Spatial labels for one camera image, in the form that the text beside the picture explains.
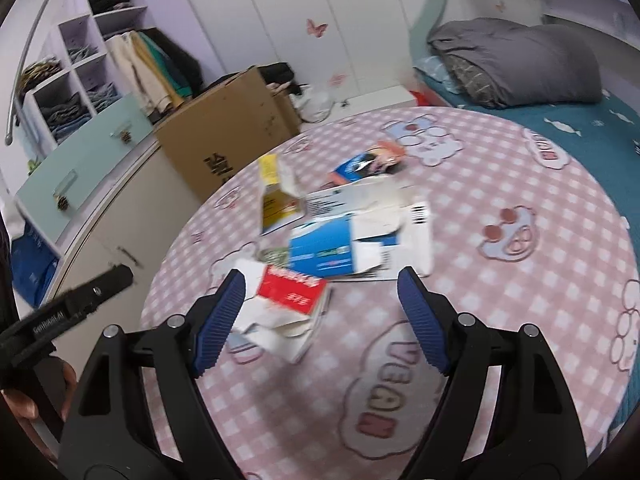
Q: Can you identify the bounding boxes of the blue paper bag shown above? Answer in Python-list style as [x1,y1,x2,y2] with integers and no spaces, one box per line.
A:
[11,223,58,309]

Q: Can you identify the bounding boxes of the red storage bench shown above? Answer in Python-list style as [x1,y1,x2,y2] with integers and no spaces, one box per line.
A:
[326,86,431,122]

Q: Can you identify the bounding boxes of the blue white medicine box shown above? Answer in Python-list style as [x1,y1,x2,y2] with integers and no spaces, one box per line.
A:
[288,209,400,278]

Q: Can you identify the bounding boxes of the white paper leaflet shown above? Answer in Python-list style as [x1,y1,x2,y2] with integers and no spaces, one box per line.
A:
[307,176,434,282]

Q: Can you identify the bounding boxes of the white plastic bag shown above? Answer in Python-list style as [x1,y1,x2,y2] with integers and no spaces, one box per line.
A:
[294,84,335,124]

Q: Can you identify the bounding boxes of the orange blue snack wrapper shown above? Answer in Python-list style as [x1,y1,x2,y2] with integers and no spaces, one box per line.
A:
[330,141,406,185]

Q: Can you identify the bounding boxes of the red white small box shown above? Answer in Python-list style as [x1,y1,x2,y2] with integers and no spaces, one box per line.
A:
[232,259,331,364]

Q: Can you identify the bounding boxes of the hanging clothes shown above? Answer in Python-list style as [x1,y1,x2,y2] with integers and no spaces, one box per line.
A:
[105,28,204,120]

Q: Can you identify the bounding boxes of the white cabinet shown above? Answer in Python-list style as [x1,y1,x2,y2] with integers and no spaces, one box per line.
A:
[14,94,202,376]

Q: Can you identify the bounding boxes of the yellow white medicine box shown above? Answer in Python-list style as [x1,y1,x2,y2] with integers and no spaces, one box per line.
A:
[258,154,305,235]

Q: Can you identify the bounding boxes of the person left hand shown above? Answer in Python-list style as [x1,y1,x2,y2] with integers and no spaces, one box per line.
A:
[2,358,77,464]

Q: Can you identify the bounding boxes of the teal bed sheet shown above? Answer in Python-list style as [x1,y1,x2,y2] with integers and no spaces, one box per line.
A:
[414,55,639,245]

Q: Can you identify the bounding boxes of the large brown cardboard box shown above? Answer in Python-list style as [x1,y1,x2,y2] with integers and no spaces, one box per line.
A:
[155,66,302,202]

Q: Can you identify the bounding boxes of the grey folded quilt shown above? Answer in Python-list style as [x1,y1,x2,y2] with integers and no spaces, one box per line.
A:
[427,18,602,108]

